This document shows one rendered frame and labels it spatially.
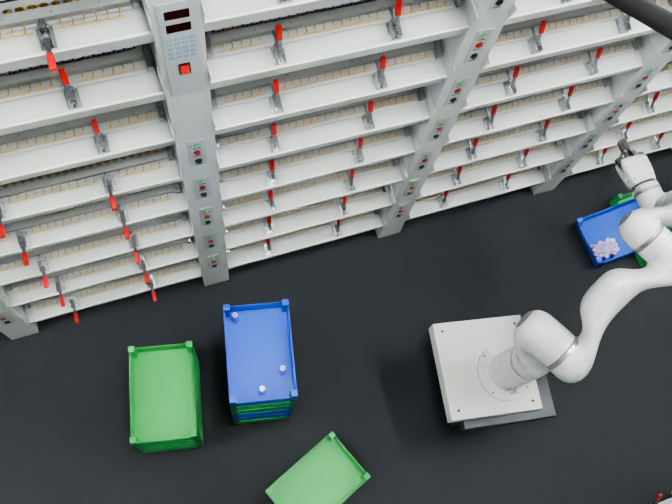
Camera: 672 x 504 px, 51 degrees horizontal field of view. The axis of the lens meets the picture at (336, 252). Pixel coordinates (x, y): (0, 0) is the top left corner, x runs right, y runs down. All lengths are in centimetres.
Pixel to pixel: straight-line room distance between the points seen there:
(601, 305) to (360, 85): 88
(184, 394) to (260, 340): 32
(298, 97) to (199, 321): 118
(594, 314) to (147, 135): 125
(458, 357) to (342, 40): 119
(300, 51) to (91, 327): 149
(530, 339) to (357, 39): 96
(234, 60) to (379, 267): 141
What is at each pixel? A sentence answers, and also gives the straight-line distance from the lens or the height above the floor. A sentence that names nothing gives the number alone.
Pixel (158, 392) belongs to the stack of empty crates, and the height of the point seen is 24.
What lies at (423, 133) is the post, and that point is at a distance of 211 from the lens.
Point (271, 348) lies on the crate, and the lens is 224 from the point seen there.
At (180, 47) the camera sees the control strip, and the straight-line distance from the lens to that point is 143.
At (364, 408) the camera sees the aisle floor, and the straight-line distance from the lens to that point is 264.
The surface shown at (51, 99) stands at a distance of 157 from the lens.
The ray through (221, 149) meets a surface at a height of 92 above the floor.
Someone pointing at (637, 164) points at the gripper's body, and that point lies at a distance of 257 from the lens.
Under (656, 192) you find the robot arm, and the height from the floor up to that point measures 63.
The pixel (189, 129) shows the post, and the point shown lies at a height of 113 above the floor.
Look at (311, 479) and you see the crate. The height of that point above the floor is 0.
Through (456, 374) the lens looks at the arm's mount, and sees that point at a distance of 238.
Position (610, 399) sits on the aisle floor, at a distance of 293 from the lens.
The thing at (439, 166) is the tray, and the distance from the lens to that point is 241.
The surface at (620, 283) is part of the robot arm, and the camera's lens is 206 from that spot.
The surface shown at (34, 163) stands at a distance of 174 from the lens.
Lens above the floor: 258
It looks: 68 degrees down
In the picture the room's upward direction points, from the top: 17 degrees clockwise
